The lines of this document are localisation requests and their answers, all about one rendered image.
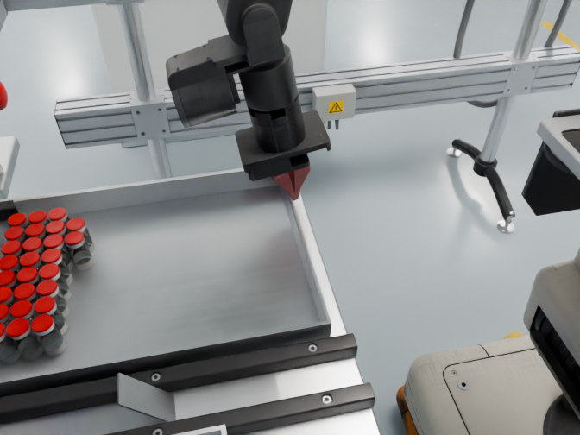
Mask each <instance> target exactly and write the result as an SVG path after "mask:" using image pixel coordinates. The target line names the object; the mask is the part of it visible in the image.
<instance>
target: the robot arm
mask: <svg viewBox="0 0 580 435"><path fill-rule="evenodd" d="M292 3H293V0H217V4H218V7H219V8H220V11H221V14H222V17H223V19H224V23H225V26H226V28H227V30H228V33H229V34H228V35H223V36H220V37H217V38H213V39H210V40H208V41H207V42H208V43H207V44H204V45H203V46H200V47H196V48H194V49H191V50H188V51H186V52H184V53H181V54H177V55H175V56H172V57H170V58H169V59H167V61H166V72H167V82H168V86H169V88H170V91H171V93H172V96H173V97H172V99H173V101H174V104H175V107H176V110H177V111H178V114H179V117H180V121H181V122H182V124H183V126H184V128H185V129H186V128H189V127H192V126H195V125H198V124H201V123H207V122H210V121H213V120H216V119H219V118H222V117H227V116H231V115H234V114H237V110H236V104H240V103H241V102H240V98H239V95H238V92H237V88H236V83H235V80H234V77H233V75H234V74H238V75H239V79H240V81H241V85H242V88H243V94H244V97H245V100H246V104H247V107H248V111H249V116H250V120H251V122H252V126H253V127H250V128H247V129H241V130H238V131H237V132H236V133H235V136H236V143H237V146H238V150H239V154H240V157H241V162H242V164H243V170H244V172H245V173H248V175H249V179H250V180H252V181H256V180H261V179H265V178H267V177H271V178H272V180H273V181H274V182H276V183H277V184H278V185H280V186H281V187H282V188H284V189H285V190H286V191H287V192H288V193H289V195H290V196H291V198H292V200H293V201H295V200H298V199H299V193H300V188H301V187H302V185H303V183H304V181H305V179H306V177H307V175H308V174H309V172H310V170H311V165H310V161H309V158H308V155H307V153H311V152H313V151H317V150H320V149H323V148H326V149H327V151H330V150H331V140H330V137H329V136H328V134H327V131H326V129H325V126H324V124H323V122H322V120H321V118H320V115H319V113H318V112H317V111H316V110H311V111H308V112H305V113H302V111H301V106H300V101H299V93H298V88H297V83H296V78H295V73H294V69H293V60H292V55H291V50H290V48H289V46H288V45H286V44H284V43H283V41H282V36H283V35H284V34H285V32H286V29H287V25H288V20H289V16H290V11H291V7H292ZM288 172H289V174H288ZM289 176H290V177H289Z"/></svg>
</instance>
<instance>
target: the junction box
mask: <svg viewBox="0 0 580 435"><path fill-rule="evenodd" d="M355 105H356V90H355V88H354V86H353V85H352V84H345V85H331V86H323V87H315V88H312V110H316V111H317V112H318V113H319V115H320V118H321V120H322V122H324V121H331V120H338V119H346V118H353V117H354V114H355Z"/></svg>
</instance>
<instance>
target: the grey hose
mask: <svg viewBox="0 0 580 435"><path fill-rule="evenodd" d="M474 2H475V0H467V2H466V4H465V8H464V11H463V16H462V20H461V22H460V26H459V30H458V32H457V39H456V43H455V47H454V52H453V53H454V54H453V57H454V58H456V59H459V58H460V57H461V52H462V46H463V40H464V36H465V34H466V33H465V32H466V30H467V26H468V22H469V20H470V15H471V12H472V9H473V6H474ZM571 2H572V0H564V2H563V5H562V7H561V9H560V11H559V13H558V18H557V20H556V21H555V23H554V26H553V28H552V31H551V33H550V34H549V36H548V38H547V40H546V42H545V45H544V46H543V47H551V46H552V43H553V42H554V41H555V40H556V38H557V36H558V32H559V30H560V29H561V27H562V25H563V23H564V19H565V18H566V15H567V13H568V9H569V7H570V6H571ZM497 101H498V98H497V99H494V100H490V101H481V100H473V101H466V102H467V103H469V104H471V105H474V106H475V107H480V108H490V107H494V106H496V104H497Z"/></svg>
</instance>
